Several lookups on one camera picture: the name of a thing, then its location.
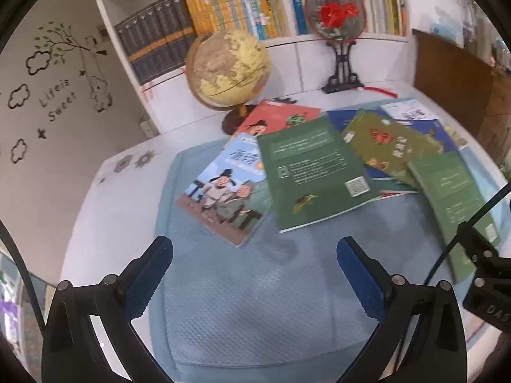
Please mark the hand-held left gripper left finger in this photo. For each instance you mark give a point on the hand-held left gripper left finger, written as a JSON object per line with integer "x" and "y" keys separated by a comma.
{"x": 149, "y": 275}

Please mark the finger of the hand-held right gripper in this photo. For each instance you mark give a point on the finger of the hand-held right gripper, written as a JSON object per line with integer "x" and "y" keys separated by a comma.
{"x": 483, "y": 247}

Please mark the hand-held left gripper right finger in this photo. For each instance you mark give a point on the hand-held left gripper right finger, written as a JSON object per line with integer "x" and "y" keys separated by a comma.
{"x": 359, "y": 275}

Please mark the olive green insect book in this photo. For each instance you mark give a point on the olive green insect book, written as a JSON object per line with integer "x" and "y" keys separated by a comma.
{"x": 383, "y": 143}

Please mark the blue book bird print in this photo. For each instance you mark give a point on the blue book bird print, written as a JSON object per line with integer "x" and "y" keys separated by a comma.
{"x": 337, "y": 119}

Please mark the red book yellow-robed man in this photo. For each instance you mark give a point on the red book yellow-robed man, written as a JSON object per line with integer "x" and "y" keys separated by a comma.
{"x": 275, "y": 121}

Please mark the row of dark grey books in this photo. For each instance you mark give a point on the row of dark grey books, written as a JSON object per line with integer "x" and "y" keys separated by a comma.
{"x": 155, "y": 36}

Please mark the row of pale-spined books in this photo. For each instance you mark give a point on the row of pale-spined books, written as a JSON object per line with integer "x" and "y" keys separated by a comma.
{"x": 383, "y": 4}

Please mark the dark green book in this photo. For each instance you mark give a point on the dark green book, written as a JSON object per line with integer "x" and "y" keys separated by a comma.
{"x": 443, "y": 191}
{"x": 311, "y": 167}

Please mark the blue quilted mat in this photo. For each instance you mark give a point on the blue quilted mat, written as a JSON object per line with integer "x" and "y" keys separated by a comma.
{"x": 247, "y": 287}

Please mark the light blue cartoon poets book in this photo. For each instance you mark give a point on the light blue cartoon poets book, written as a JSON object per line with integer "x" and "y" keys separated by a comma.
{"x": 223, "y": 191}

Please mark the red tassel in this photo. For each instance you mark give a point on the red tassel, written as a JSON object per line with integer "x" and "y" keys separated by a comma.
{"x": 383, "y": 91}

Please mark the white bookshelf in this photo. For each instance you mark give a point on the white bookshelf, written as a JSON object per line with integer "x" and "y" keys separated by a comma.
{"x": 311, "y": 64}

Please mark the yellow desk globe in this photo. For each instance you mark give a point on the yellow desk globe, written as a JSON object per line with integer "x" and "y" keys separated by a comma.
{"x": 227, "y": 68}

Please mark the pale blue box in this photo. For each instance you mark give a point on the pale blue box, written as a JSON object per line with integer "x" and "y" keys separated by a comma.
{"x": 447, "y": 28}

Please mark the red flower embroidered fan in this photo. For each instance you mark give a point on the red flower embroidered fan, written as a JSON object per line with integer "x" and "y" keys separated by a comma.
{"x": 335, "y": 12}

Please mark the white wall socket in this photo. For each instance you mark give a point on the white wall socket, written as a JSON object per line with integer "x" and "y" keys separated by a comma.
{"x": 147, "y": 127}

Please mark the cartoon wall decals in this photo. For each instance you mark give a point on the cartoon wall decals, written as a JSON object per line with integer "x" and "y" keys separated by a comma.
{"x": 98, "y": 87}

